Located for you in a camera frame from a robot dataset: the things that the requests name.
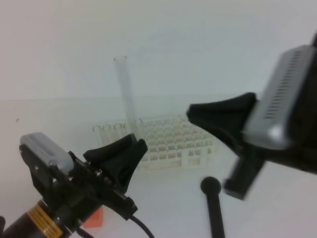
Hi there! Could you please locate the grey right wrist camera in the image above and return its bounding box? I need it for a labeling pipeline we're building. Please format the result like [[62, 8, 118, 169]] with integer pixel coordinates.
[[243, 45, 316, 150]]

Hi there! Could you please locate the white plastic test tube rack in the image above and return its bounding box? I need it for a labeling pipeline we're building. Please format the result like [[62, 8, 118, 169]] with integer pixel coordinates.
[[97, 112, 214, 174]]

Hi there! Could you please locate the black left camera cable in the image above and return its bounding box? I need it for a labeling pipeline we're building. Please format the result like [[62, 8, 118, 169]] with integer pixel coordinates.
[[76, 215, 156, 238]]

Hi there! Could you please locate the orange foam cube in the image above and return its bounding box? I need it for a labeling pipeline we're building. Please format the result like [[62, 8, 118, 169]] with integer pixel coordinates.
[[83, 207, 104, 228]]

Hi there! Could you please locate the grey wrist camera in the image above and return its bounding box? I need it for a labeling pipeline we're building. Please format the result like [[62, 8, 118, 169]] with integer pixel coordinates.
[[20, 132, 74, 175], [243, 45, 316, 150]]

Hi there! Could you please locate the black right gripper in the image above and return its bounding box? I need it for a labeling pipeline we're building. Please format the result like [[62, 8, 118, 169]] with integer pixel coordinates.
[[186, 92, 266, 200]]

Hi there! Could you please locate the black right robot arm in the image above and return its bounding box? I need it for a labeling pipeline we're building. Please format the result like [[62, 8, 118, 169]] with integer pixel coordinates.
[[186, 39, 317, 200]]

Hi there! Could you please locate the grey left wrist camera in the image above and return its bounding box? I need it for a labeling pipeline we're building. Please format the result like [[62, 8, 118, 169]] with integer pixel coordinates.
[[20, 132, 74, 175]]

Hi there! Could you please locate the clear glass test tube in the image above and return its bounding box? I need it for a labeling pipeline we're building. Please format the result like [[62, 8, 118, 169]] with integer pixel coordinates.
[[113, 56, 137, 136]]

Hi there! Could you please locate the clear test tube in rack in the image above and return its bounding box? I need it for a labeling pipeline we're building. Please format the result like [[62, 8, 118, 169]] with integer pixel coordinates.
[[102, 124, 111, 145], [136, 119, 144, 139], [113, 123, 122, 139], [92, 125, 103, 147], [123, 122, 130, 136]]

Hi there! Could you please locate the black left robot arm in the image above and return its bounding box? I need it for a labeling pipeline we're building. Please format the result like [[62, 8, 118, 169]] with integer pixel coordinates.
[[0, 132, 148, 238]]

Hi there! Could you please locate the black camera stand pole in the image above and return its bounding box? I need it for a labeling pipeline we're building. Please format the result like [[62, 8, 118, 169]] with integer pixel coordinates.
[[200, 177, 225, 238]]

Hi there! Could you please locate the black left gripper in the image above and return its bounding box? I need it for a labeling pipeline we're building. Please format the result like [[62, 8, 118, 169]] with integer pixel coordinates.
[[19, 133, 148, 233]]

